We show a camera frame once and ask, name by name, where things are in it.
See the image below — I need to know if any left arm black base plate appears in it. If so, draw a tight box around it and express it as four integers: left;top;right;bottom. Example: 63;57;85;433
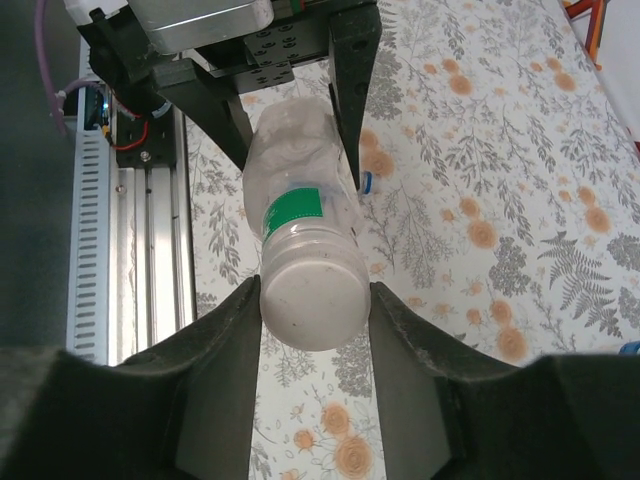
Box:
113;97;179;170

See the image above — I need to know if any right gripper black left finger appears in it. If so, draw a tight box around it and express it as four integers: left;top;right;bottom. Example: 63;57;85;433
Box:
0;273;262;480

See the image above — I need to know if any slotted grey cable tray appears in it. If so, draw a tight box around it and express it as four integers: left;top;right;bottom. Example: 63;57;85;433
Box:
65;117;112;365

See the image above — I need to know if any clear plastic bottle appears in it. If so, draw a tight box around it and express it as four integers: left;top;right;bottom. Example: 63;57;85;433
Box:
357;168;379;197

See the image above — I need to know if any white bottle cap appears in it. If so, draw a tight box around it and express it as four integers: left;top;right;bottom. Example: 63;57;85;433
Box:
258;249;373;353

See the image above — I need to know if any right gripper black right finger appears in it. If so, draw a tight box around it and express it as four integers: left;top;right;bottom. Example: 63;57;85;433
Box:
368;280;640;480

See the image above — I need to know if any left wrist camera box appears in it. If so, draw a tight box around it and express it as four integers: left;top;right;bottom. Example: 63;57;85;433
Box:
63;0;275;54

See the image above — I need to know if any aluminium frame rail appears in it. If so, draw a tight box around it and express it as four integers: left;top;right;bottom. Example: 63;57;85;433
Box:
107;99;199;369

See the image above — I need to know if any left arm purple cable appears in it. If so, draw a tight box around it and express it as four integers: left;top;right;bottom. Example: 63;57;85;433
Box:
33;0;109;137

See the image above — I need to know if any floral table cloth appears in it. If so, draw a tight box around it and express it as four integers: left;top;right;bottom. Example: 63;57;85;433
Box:
184;0;640;480

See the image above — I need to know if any controller board green light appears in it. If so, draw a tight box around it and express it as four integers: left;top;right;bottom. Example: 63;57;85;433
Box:
82;82;114;134

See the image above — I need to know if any clear bottle green label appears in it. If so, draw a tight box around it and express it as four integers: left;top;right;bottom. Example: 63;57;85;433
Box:
241;97;369;274

